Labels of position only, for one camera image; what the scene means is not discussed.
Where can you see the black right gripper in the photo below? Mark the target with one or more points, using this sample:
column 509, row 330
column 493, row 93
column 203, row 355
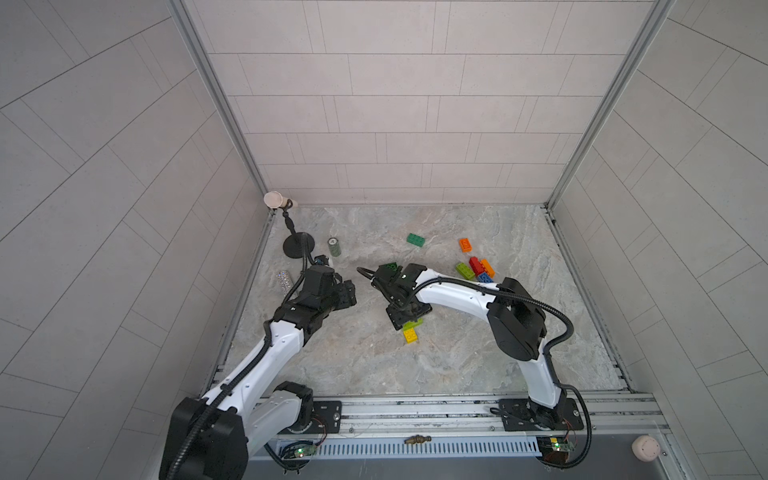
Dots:
column 397, row 306

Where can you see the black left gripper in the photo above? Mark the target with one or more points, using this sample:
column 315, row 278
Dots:
column 341, row 294

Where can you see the lime green lego brick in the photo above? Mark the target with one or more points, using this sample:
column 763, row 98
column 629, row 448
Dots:
column 465, row 271
column 412, row 324

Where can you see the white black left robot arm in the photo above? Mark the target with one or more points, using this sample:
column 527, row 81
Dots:
column 213, row 437

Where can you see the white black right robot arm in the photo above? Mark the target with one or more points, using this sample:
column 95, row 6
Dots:
column 524, row 329

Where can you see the dark green lego brick far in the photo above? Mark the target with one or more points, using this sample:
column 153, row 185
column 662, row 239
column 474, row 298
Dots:
column 415, row 240

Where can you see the small orange lego brick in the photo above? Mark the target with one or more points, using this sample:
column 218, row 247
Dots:
column 465, row 245

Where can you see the red lego brick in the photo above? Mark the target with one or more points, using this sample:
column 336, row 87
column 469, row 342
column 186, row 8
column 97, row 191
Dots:
column 476, row 266

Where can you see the long orange lego brick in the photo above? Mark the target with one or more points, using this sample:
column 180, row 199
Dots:
column 487, row 267

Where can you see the glitter silver microphone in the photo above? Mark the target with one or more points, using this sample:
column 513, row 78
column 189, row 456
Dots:
column 285, row 280

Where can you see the green camouflage can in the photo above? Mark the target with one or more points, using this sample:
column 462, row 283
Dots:
column 334, row 247

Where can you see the black microphone stand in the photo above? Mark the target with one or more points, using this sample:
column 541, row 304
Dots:
column 298, row 245

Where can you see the brass fitting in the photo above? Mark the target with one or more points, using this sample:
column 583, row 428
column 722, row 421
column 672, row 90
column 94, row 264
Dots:
column 417, row 439

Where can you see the left circuit board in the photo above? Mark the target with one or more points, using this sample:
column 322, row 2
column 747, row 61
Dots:
column 298, row 450

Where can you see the circuit board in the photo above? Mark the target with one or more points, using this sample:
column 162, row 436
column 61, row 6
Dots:
column 298, row 450
column 555, row 450

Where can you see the right circuit board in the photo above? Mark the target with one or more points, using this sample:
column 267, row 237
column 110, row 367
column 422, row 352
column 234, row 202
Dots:
column 555, row 450

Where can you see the beige round knob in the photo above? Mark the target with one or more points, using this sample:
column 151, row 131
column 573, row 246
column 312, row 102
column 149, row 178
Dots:
column 646, row 448

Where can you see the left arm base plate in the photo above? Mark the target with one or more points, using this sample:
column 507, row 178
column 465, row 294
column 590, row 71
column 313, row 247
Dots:
column 325, row 418

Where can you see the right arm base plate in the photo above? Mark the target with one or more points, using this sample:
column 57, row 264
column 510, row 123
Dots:
column 524, row 415

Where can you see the left metal corner post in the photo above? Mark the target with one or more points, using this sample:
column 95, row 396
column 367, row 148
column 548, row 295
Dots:
column 180, row 13

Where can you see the metal corner frame post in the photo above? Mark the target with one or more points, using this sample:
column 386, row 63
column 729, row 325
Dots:
column 648, row 31

